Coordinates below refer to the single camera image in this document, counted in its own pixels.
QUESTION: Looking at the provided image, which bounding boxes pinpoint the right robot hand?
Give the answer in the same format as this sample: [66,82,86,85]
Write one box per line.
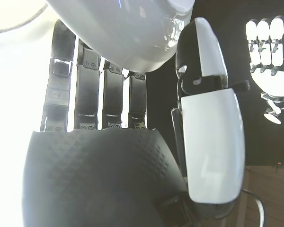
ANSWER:
[21,17,251,227]

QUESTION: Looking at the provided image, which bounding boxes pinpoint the black camera cable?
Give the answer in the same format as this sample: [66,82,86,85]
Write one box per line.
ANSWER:
[241,188,266,227]

